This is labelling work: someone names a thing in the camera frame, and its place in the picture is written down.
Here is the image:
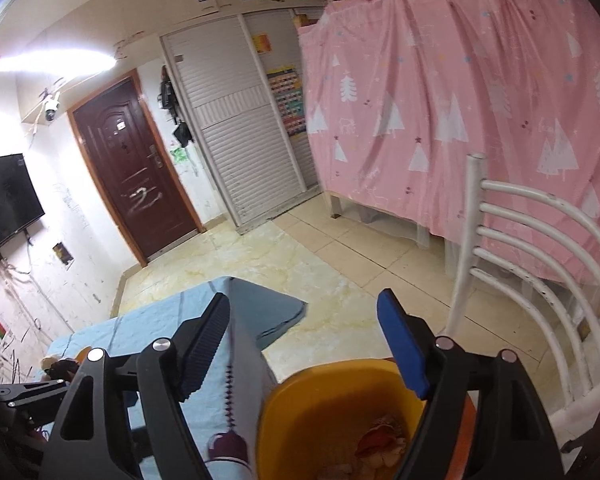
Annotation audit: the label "broken wall socket hole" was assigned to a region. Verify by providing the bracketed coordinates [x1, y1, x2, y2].
[53, 242, 74, 266]

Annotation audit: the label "white slatted wardrobe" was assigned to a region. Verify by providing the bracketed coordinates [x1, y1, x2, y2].
[161, 9, 318, 232]

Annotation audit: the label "white metal chair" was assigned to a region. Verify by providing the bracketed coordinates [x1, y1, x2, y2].
[442, 154, 600, 429]

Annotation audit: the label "ceiling light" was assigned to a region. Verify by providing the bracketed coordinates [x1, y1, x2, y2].
[0, 48, 117, 78]

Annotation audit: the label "black wall television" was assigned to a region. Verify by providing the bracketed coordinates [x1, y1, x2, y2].
[0, 154, 45, 248]

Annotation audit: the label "black hanging bags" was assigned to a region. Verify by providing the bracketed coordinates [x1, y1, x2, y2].
[158, 65, 194, 148]

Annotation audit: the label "security camera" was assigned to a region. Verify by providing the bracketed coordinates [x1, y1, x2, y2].
[43, 91, 60, 122]

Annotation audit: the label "dark red wooden door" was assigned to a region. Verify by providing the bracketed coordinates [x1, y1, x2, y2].
[68, 70, 204, 266]

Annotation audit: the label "pink tree-print curtain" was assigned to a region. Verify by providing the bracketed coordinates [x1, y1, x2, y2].
[299, 0, 600, 243]

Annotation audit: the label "light blue bed sheet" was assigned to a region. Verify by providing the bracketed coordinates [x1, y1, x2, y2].
[42, 275, 309, 480]

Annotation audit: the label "red snack bag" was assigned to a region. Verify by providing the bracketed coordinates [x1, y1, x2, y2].
[354, 416, 410, 470]

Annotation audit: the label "yellow trash bin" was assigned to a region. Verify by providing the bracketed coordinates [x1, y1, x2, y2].
[255, 357, 479, 480]

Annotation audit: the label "colourful wall chart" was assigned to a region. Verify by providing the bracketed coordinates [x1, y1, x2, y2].
[266, 66, 306, 136]

